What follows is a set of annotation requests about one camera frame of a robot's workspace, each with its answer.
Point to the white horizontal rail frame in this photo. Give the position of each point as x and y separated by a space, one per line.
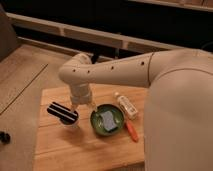
73 37

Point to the orange carrot toy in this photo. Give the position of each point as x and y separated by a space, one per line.
132 131

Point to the white paper cup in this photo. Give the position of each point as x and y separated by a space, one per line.
69 125

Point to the green bowl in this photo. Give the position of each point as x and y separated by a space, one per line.
97 123

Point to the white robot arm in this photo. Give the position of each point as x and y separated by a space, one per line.
178 111

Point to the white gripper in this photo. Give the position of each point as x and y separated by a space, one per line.
81 94

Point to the wooden table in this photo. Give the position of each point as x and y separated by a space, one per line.
59 148

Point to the white sponge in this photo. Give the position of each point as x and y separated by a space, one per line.
108 120

